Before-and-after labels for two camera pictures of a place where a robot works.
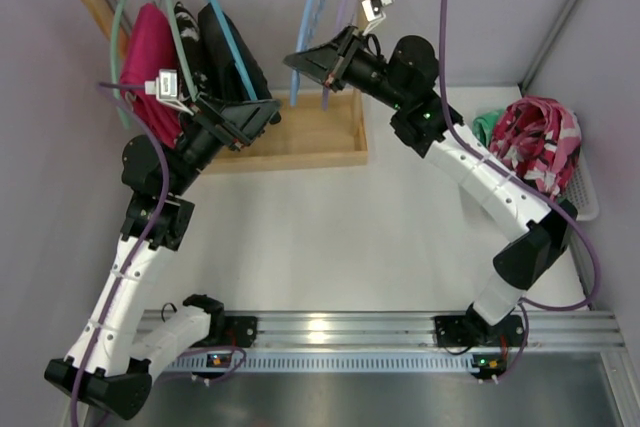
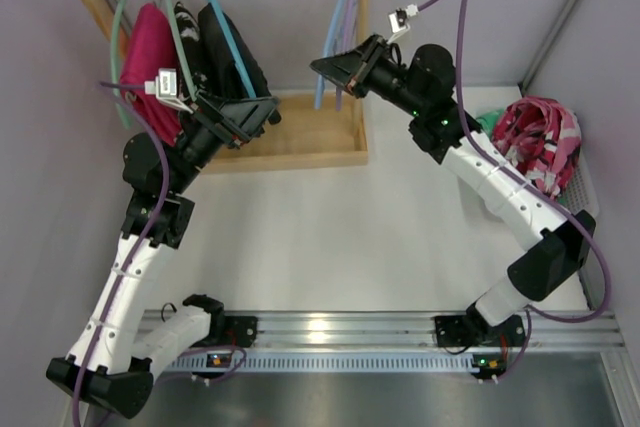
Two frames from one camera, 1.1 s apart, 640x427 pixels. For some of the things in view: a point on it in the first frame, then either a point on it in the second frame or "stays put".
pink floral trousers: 539,137 stays put
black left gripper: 220,124 stays put
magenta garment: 149,47 stays put
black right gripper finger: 318,61 -> 343,68
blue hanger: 308,16 -> 330,42
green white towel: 482,126 stays put
